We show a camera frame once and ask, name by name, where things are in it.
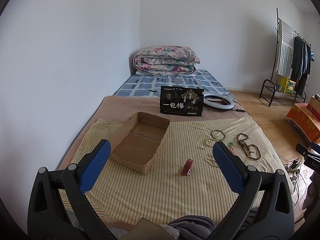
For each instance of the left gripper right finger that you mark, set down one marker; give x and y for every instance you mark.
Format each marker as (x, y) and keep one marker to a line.
(263, 208)

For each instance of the dark hanging clothes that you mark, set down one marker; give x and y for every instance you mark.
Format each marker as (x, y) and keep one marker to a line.
(301, 65)

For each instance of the person's grey trousers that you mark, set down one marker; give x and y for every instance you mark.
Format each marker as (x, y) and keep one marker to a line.
(200, 227)

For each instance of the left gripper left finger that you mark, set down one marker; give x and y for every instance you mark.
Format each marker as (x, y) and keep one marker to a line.
(58, 207)

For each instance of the folded floral quilt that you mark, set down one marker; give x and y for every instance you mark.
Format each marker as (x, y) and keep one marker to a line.
(168, 60)

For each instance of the books on orange box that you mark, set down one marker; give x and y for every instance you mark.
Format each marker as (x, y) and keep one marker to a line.
(313, 106)

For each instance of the black clothes rack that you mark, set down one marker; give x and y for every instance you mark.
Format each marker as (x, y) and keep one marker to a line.
(270, 90)

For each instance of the striped hanging towel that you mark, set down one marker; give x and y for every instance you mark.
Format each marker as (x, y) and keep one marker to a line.
(285, 47)

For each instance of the yellow green box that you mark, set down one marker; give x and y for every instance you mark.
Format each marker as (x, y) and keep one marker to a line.
(287, 86)

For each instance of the brown bed blanket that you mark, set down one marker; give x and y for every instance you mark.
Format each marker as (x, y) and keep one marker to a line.
(119, 109)

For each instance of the open cardboard box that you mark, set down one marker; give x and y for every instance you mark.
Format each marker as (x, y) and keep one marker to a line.
(135, 144)

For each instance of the white ring light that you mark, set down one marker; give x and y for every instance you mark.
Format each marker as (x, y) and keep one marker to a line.
(219, 102)

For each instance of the orange patterned box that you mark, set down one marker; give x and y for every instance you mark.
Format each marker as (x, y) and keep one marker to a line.
(307, 119)

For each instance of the black snack bag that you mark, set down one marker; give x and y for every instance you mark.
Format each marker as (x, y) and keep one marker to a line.
(181, 101)

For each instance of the yellow striped cloth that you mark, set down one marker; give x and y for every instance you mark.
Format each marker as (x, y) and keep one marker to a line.
(123, 195)

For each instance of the red leather watch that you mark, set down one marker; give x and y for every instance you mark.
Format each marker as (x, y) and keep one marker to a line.
(187, 167)

